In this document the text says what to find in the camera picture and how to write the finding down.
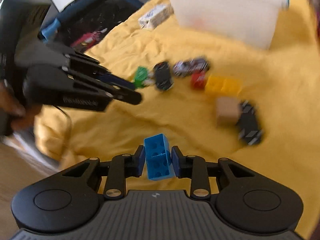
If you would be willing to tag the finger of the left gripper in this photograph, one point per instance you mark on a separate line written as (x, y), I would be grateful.
(117, 92)
(91, 67)

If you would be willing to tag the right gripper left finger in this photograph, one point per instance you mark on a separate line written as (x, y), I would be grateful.
(120, 168)

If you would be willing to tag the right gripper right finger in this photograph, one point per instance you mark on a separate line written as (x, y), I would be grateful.
(194, 168)

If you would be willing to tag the green square brick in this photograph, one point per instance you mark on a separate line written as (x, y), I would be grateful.
(141, 77)

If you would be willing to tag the blue brick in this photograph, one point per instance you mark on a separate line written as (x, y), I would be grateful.
(158, 158)

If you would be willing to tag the wooden cube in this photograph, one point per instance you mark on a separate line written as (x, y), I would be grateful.
(227, 111)

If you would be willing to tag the small red toy car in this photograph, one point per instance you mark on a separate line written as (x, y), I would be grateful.
(198, 80)

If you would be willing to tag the person hand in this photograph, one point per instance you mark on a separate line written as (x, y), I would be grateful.
(16, 112)

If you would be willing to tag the black white toy car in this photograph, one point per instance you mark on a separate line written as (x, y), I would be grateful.
(162, 76)

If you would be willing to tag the dark blue bag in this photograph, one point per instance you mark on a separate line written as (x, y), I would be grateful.
(84, 23)

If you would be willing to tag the silver patterned toy car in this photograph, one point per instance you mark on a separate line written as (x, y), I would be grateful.
(186, 68)

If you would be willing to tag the yellow cloth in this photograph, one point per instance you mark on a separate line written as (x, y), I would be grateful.
(282, 82)

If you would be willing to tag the yellow brick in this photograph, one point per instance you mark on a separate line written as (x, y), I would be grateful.
(222, 86)

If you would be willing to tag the small white carton box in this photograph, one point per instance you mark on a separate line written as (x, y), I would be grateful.
(155, 16)

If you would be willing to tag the translucent plastic storage bin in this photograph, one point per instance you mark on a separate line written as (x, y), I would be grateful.
(250, 21)

